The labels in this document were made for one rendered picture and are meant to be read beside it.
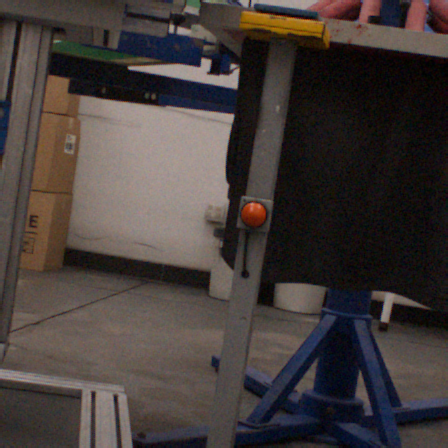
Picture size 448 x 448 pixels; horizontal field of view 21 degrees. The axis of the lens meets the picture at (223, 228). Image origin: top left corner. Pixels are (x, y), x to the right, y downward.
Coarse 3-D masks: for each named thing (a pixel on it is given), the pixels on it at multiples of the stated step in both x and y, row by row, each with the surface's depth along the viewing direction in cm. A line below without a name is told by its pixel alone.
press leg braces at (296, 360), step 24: (312, 336) 343; (360, 336) 342; (288, 360) 380; (312, 360) 339; (360, 360) 339; (288, 384) 332; (384, 384) 333; (264, 408) 327; (384, 408) 327; (408, 408) 384; (384, 432) 322
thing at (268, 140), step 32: (256, 32) 187; (288, 32) 185; (320, 32) 185; (288, 64) 190; (288, 96) 192; (256, 128) 191; (256, 160) 191; (256, 192) 191; (256, 256) 191; (256, 288) 192; (224, 352) 193; (224, 384) 193; (224, 416) 193
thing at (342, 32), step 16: (208, 16) 211; (224, 16) 210; (224, 32) 220; (336, 32) 208; (352, 32) 207; (368, 32) 207; (384, 32) 207; (400, 32) 206; (416, 32) 206; (240, 48) 245; (368, 48) 210; (384, 48) 207; (400, 48) 206; (416, 48) 206; (432, 48) 205
